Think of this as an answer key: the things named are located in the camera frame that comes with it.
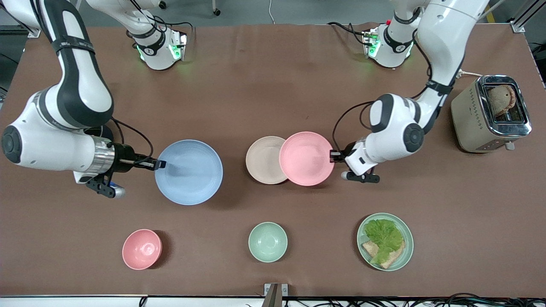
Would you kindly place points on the pink plate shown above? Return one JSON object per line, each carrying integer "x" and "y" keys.
{"x": 305, "y": 160}

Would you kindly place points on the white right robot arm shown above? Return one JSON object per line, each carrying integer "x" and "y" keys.
{"x": 81, "y": 85}

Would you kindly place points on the grey metal table clamp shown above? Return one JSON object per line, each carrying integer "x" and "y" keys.
{"x": 275, "y": 296}

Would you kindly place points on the aluminium frame profile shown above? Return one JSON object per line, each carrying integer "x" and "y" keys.
{"x": 518, "y": 26}

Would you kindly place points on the small green bowl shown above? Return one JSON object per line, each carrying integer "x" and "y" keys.
{"x": 268, "y": 241}

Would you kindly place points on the small pink bowl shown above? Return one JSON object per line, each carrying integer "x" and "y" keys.
{"x": 141, "y": 249}

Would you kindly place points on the beige plate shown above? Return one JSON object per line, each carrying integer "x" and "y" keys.
{"x": 262, "y": 160}

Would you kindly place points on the green plate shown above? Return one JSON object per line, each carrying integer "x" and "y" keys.
{"x": 408, "y": 247}

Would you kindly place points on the brown table cover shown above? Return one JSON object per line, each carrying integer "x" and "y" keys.
{"x": 273, "y": 85}

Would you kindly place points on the green lettuce leaf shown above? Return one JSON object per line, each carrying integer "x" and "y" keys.
{"x": 384, "y": 234}

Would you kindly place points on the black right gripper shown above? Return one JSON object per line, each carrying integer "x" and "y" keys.
{"x": 124, "y": 154}

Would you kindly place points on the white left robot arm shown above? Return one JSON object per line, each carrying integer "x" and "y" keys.
{"x": 443, "y": 34}

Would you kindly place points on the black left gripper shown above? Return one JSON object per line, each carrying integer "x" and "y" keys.
{"x": 348, "y": 150}

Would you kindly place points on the brown bread slice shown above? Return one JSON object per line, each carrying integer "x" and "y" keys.
{"x": 394, "y": 258}

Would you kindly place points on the beige chrome toaster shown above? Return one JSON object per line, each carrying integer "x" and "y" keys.
{"x": 469, "y": 119}

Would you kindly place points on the round brown toast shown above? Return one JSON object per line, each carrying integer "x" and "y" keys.
{"x": 500, "y": 100}

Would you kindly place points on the white table edge rail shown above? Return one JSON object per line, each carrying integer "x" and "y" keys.
{"x": 85, "y": 300}

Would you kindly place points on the blue plate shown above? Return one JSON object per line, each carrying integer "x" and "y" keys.
{"x": 192, "y": 179}

